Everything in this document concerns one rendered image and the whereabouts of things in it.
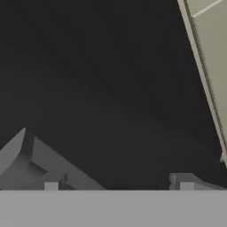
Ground grey angular block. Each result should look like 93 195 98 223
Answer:
0 127 107 191

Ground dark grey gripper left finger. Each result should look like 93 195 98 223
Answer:
12 171 68 191

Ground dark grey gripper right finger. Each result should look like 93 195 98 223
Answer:
168 172 226 191

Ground pale beige fridge door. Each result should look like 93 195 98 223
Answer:
176 0 227 167

